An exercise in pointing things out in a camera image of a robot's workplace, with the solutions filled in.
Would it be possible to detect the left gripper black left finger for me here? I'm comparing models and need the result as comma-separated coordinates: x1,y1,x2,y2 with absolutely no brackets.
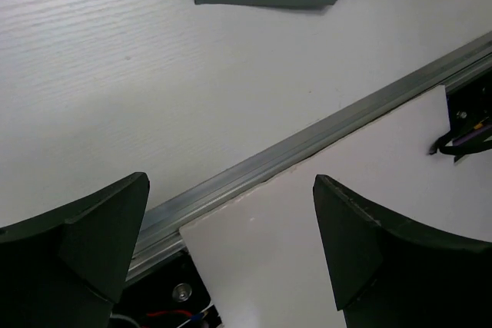
1,172,149,327

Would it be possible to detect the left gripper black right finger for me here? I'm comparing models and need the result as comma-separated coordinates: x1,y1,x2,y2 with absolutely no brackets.
313,175,491,327

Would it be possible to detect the white front cover board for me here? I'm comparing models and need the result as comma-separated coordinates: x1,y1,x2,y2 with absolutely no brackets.
180,86,491,327

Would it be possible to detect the aluminium table edge rail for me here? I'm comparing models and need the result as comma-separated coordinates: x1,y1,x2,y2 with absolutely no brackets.
126,33,491,283

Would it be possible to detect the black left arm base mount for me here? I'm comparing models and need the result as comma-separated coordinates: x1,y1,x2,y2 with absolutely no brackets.
108,250,222,327

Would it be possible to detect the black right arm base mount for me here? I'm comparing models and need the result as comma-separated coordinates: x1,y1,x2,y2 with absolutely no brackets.
429,71,491,161

